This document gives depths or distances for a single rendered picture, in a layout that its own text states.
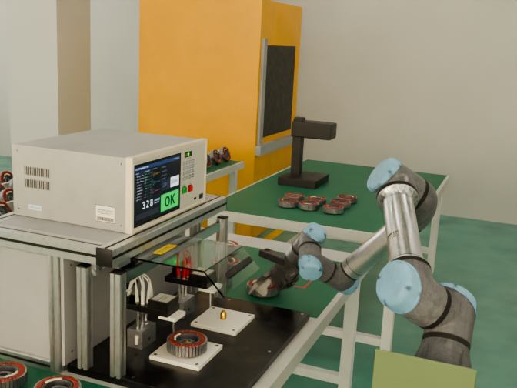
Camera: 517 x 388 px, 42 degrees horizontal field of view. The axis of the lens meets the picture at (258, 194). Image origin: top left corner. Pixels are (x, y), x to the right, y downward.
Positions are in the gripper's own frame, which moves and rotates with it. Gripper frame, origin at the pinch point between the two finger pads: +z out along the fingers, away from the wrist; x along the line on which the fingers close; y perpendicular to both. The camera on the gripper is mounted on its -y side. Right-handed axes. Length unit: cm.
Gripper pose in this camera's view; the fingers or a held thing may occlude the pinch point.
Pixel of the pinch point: (261, 288)
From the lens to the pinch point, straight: 241.9
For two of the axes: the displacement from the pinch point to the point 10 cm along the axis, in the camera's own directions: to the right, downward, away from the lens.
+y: 5.6, 7.3, -3.8
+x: 6.6, -1.2, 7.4
